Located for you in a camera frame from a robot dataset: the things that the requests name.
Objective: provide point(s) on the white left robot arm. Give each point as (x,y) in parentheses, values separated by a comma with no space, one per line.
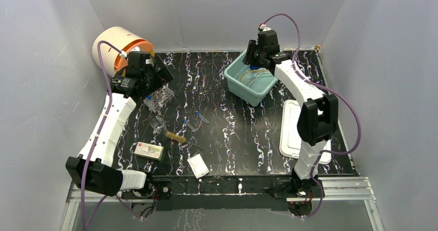
(92,169)

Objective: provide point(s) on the white paper packet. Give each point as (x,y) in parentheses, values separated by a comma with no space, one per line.
(198,166)

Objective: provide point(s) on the clear glass beaker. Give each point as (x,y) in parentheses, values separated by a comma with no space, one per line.
(158,125)

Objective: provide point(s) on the amber rubber tube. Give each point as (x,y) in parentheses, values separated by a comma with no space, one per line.
(244,76)

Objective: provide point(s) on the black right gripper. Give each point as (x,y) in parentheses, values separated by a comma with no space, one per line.
(251,46)

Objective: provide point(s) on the blue capped tube middle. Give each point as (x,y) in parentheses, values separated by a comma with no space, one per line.
(203,119)

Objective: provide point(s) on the white red slide box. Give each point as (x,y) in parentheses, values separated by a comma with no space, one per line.
(149,151)

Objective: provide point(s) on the blue capped tube left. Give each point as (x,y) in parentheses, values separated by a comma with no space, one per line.
(192,128)

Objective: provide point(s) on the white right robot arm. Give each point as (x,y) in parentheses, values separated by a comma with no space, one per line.
(318,118)

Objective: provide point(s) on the mint green plastic bin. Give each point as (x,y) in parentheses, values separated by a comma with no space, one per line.
(252,95)

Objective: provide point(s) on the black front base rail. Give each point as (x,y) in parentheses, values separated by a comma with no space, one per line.
(278,193)

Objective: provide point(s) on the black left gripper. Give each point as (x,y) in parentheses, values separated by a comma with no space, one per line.
(161,73)

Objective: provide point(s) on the white plastic bin lid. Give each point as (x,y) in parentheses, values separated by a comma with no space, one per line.
(290,141)

